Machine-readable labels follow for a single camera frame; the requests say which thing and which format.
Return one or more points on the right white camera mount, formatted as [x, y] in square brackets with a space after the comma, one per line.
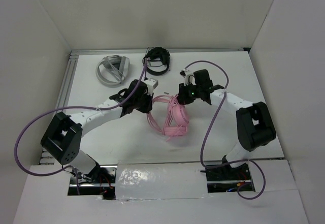
[188, 76]

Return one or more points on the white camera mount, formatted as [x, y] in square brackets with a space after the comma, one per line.
[152, 84]
[188, 76]

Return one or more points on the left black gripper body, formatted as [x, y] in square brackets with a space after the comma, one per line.
[142, 104]

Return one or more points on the white grey headphones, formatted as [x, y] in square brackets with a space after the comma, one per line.
[117, 66]

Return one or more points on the back aluminium rail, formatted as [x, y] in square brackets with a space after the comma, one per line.
[171, 50]

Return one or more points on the white taped cover sheet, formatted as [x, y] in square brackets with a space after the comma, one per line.
[160, 181]

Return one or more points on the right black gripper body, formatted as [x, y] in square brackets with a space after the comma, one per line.
[190, 93]

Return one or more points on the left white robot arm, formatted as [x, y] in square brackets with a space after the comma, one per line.
[63, 136]

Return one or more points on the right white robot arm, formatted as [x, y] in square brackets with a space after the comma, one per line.
[254, 124]

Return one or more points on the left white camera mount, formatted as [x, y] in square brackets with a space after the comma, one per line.
[152, 84]

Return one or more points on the pink headphones with cable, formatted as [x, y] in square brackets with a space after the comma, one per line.
[176, 120]

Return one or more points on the black headphones with cable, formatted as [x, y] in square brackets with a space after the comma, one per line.
[156, 57]

